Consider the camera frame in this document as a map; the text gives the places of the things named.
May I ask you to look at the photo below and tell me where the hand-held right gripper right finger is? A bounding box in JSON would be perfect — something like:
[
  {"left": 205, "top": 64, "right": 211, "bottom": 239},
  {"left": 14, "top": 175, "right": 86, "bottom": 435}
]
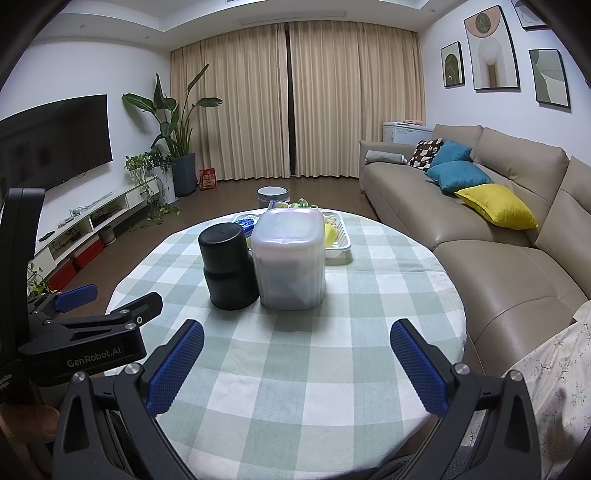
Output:
[{"left": 390, "top": 318, "right": 541, "bottom": 480}]

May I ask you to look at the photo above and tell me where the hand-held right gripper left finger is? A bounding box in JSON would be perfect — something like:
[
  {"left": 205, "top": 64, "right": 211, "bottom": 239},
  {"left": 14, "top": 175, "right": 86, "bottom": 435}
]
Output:
[{"left": 52, "top": 318, "right": 206, "bottom": 480}]

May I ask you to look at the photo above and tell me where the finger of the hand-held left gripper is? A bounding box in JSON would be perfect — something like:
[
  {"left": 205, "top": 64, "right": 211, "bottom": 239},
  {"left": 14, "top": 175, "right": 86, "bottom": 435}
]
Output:
[
  {"left": 46, "top": 292, "right": 164, "bottom": 330},
  {"left": 28, "top": 284, "right": 100, "bottom": 320}
]

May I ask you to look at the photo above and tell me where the white plastic tray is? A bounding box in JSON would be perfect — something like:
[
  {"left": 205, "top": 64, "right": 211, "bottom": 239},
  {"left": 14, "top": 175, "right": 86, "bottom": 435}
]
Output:
[{"left": 231, "top": 210, "right": 354, "bottom": 266}]

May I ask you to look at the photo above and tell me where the person's left hand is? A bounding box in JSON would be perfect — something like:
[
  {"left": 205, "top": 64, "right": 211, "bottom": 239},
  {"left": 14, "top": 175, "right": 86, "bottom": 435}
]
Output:
[{"left": 0, "top": 401, "right": 61, "bottom": 476}]

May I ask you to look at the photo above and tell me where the red storage box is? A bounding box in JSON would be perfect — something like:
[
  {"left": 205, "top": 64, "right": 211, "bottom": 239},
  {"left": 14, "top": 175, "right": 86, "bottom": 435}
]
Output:
[
  {"left": 46, "top": 258, "right": 78, "bottom": 291},
  {"left": 71, "top": 240, "right": 105, "bottom": 271}
]

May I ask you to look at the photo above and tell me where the small leafy floor plant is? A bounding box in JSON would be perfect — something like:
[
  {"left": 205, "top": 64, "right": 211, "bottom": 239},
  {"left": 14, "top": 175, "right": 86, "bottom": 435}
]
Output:
[{"left": 25, "top": 263, "right": 58, "bottom": 298}]

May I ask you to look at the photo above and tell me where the green checkered tablecloth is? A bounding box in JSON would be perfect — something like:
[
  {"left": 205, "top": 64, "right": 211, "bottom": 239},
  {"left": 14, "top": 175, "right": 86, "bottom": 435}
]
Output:
[{"left": 106, "top": 210, "right": 467, "bottom": 480}]

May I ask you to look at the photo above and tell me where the black cylindrical container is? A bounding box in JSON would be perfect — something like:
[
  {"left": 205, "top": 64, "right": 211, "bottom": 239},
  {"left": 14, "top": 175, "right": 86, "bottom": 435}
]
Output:
[{"left": 198, "top": 223, "right": 260, "bottom": 311}]

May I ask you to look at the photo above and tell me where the white television stand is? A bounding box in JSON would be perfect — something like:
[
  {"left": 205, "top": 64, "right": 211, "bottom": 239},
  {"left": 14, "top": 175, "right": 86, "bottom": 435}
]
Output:
[{"left": 28, "top": 185, "right": 178, "bottom": 291}]

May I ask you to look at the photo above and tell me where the beige leather sofa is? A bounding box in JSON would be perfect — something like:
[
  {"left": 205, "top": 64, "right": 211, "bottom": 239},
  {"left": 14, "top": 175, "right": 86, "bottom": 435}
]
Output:
[{"left": 359, "top": 124, "right": 591, "bottom": 370}]

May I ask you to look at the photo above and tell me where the white plant pot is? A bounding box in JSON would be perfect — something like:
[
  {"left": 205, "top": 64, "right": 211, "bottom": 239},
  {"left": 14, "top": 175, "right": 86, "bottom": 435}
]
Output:
[{"left": 154, "top": 168, "right": 178, "bottom": 206}]

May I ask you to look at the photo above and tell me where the white floral cloth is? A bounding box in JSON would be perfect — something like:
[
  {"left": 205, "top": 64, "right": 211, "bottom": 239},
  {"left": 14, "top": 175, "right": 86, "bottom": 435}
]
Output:
[{"left": 462, "top": 300, "right": 591, "bottom": 480}]

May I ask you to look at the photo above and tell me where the dark grey planter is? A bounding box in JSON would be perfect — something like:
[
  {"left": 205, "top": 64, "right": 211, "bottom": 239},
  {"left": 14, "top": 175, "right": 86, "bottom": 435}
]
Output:
[{"left": 171, "top": 154, "right": 198, "bottom": 197}]

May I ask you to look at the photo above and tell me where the trailing green plant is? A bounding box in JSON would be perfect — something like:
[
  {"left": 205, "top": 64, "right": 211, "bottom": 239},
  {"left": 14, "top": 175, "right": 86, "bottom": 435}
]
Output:
[{"left": 124, "top": 148, "right": 182, "bottom": 227}]

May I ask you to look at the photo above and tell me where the translucent plastic container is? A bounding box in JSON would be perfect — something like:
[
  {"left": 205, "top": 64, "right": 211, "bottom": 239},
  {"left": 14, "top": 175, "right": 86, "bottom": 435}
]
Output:
[{"left": 250, "top": 208, "right": 327, "bottom": 309}]

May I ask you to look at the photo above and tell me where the grey trash bin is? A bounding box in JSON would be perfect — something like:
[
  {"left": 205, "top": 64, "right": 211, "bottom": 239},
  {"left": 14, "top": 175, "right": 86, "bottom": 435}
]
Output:
[{"left": 257, "top": 186, "right": 291, "bottom": 210}]

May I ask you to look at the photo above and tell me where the tall leafy plant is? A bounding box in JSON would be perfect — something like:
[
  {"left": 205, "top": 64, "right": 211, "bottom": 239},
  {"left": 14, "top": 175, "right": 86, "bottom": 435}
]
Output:
[{"left": 122, "top": 64, "right": 225, "bottom": 160}]

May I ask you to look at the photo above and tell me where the yellow pillow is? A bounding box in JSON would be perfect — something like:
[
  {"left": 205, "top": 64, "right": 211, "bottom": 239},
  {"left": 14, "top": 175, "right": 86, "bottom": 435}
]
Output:
[{"left": 455, "top": 184, "right": 539, "bottom": 230}]

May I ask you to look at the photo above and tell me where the teal pillow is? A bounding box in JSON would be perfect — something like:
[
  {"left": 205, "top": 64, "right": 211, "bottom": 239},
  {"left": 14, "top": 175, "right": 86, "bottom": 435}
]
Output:
[
  {"left": 429, "top": 141, "right": 474, "bottom": 168},
  {"left": 425, "top": 161, "right": 495, "bottom": 193}
]

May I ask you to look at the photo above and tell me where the brown patterned pillow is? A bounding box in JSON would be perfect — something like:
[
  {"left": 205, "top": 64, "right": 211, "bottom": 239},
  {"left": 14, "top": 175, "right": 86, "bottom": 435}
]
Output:
[{"left": 409, "top": 138, "right": 446, "bottom": 172}]

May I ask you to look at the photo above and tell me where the folded grey blanket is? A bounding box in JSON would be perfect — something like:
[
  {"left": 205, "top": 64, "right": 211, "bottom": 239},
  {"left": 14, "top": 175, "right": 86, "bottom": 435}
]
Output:
[{"left": 365, "top": 149, "right": 407, "bottom": 165}]

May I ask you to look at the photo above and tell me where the beige curtain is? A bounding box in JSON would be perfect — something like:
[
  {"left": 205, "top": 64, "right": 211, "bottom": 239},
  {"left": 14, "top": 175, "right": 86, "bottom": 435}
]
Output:
[
  {"left": 287, "top": 17, "right": 426, "bottom": 178},
  {"left": 170, "top": 23, "right": 293, "bottom": 183}
]

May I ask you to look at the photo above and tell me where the white chest cabinet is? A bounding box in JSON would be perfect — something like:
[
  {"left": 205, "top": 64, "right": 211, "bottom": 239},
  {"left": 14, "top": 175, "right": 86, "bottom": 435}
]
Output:
[{"left": 382, "top": 119, "right": 437, "bottom": 145}]

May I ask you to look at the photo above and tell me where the small green arch picture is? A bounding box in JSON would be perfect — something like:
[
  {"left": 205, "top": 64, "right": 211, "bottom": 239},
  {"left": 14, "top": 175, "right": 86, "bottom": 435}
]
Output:
[{"left": 440, "top": 41, "right": 465, "bottom": 88}]

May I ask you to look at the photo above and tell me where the green abstract picture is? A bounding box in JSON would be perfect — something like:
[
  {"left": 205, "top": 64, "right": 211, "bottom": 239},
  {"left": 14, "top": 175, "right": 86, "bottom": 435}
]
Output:
[{"left": 529, "top": 48, "right": 572, "bottom": 109}]

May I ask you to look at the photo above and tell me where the large pink arch picture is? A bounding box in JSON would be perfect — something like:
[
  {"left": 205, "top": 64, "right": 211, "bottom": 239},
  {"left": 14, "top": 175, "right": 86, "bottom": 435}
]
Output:
[{"left": 463, "top": 4, "right": 520, "bottom": 90}]

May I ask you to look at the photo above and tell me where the white line-art picture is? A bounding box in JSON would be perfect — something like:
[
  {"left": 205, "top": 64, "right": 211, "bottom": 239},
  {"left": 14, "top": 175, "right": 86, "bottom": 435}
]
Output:
[{"left": 512, "top": 0, "right": 548, "bottom": 31}]

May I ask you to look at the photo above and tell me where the black wall television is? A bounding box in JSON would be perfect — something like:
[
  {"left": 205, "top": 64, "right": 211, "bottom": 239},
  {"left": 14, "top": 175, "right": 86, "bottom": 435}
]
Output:
[{"left": 0, "top": 93, "right": 114, "bottom": 204}]

